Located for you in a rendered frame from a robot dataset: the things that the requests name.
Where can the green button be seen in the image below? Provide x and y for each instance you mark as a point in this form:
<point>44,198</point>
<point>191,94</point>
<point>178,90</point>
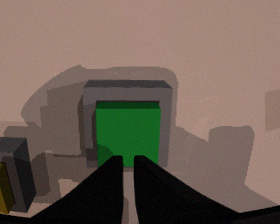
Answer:
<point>128,118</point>

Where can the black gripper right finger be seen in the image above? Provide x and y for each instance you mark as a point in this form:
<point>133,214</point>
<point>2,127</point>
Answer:
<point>161,198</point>

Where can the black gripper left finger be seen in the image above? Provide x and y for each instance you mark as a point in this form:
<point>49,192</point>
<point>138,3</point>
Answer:
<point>97,200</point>

